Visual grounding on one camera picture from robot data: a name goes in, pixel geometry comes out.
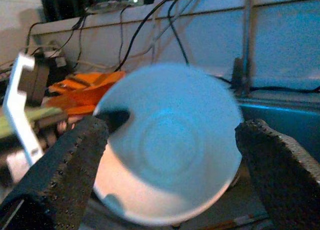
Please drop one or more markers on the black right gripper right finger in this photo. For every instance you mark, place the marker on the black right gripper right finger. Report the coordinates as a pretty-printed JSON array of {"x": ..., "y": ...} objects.
[{"x": 282, "y": 180}]

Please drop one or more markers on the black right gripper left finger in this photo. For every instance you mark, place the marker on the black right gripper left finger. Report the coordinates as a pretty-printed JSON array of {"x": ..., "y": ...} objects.
[{"x": 57, "y": 180}]

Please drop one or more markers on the white ceramic bowl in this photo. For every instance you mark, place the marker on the white ceramic bowl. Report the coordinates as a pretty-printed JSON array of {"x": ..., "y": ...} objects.
[{"x": 170, "y": 140}]

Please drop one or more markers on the green plate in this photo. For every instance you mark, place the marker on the green plate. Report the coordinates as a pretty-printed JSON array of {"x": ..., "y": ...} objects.
[{"x": 37, "y": 114}]

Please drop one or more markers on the orange bowl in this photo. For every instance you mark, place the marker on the orange bowl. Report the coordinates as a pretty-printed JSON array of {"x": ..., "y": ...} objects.
[{"x": 87, "y": 95}]

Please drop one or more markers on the stainless steel sink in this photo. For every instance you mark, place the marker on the stainless steel sink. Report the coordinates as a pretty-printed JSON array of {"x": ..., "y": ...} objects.
[{"x": 287, "y": 120}]

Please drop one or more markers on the dark metal faucet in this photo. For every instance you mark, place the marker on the dark metal faucet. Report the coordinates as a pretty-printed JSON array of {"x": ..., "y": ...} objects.
[{"x": 247, "y": 40}]

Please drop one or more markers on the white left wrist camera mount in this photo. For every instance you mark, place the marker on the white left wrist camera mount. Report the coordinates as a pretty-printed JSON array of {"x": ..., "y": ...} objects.
[{"x": 15, "y": 107}]

